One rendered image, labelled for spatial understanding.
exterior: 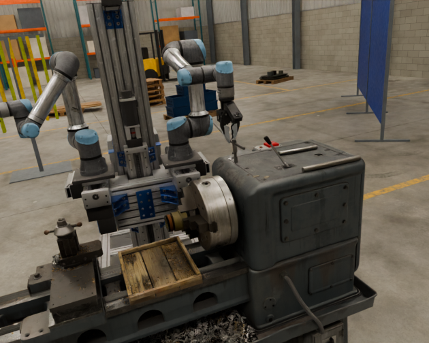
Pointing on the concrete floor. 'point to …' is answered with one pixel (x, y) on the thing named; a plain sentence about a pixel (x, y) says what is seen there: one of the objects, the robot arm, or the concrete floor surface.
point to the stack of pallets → (155, 91)
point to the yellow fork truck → (155, 71)
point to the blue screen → (375, 60)
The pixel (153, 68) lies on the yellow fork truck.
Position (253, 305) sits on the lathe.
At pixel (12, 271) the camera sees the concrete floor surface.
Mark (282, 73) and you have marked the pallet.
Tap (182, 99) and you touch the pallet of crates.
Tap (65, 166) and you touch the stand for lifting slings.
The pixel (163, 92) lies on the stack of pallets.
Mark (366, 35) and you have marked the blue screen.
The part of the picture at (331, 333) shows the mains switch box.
